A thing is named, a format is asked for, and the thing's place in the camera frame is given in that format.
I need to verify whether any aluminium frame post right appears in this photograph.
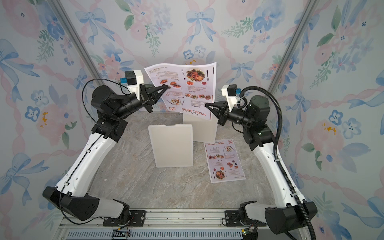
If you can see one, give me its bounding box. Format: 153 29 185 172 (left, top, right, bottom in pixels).
268 0 319 93

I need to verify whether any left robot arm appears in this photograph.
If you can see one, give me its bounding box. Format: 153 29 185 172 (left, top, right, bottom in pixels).
43 84 169 225

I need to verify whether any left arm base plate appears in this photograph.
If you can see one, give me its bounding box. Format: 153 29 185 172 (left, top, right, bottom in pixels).
103 210 147 227

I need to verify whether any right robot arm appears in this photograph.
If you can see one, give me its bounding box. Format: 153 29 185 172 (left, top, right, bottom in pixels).
206 96 318 240

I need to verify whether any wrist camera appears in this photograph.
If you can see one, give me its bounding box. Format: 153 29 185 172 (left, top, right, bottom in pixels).
120 70 144 99
221 84 242 112

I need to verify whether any restaurant special menu sheet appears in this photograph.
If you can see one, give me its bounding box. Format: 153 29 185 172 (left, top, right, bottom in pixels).
145 63 217 121

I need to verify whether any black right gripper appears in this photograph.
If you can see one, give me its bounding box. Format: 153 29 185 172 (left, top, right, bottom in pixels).
207 101 254 130

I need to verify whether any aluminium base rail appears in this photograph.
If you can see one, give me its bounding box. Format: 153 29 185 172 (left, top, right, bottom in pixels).
53 209 290 240

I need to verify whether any white narrow rack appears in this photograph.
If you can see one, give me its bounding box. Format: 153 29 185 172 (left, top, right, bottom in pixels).
148 124 193 168
183 114 218 144

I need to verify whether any aluminium frame post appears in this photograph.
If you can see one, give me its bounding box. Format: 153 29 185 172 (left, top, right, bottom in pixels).
48 0 100 79
268 0 319 93

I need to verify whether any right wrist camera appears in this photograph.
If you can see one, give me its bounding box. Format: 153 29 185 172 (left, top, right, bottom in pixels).
221 84 242 112

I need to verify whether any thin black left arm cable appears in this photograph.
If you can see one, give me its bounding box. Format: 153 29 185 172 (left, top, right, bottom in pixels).
58 78 133 226

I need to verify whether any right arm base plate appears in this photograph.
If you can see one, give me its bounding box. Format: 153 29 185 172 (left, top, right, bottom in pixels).
222 210 267 228

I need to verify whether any white narrow rack rear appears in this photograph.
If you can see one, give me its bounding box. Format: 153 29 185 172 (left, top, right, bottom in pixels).
183 114 218 144

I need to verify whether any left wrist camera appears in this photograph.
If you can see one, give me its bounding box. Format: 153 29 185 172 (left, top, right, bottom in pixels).
120 70 144 99

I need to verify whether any white narrow rack front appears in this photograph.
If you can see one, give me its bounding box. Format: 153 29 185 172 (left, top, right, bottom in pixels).
148 124 193 168

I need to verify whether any aluminium frame post left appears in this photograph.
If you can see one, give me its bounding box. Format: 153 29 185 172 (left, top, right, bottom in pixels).
48 0 100 79

